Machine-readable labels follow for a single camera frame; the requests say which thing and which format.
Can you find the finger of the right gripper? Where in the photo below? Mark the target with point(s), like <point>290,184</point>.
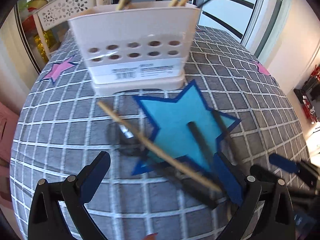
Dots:
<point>283,163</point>

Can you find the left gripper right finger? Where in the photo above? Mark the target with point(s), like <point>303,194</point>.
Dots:
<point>276,220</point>

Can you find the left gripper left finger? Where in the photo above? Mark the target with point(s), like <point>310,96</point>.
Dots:
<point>80,189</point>

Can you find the black handled metal spoon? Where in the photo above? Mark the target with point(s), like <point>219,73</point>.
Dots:
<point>129,146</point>

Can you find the grey checkered tablecloth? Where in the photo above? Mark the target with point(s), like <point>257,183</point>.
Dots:
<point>61,129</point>

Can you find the pink plastic box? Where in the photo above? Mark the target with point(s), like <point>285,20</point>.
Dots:
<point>9,121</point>

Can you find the pink star patch right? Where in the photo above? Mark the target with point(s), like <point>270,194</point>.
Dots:
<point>261,69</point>

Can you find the pink star patch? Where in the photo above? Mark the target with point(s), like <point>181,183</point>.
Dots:
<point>261,69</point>
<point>58,68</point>

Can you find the blue star patch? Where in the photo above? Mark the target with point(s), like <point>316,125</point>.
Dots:
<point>169,118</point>

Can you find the pink star patch left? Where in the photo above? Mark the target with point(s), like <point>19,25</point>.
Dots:
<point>58,68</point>

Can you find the white perforated utensil holder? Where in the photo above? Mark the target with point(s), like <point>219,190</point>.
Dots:
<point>144,46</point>

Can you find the beige floral cutout shelf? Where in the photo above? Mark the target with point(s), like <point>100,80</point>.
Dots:
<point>58,11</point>

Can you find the black utensil in holder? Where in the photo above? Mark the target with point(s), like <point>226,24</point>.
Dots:
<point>203,3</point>

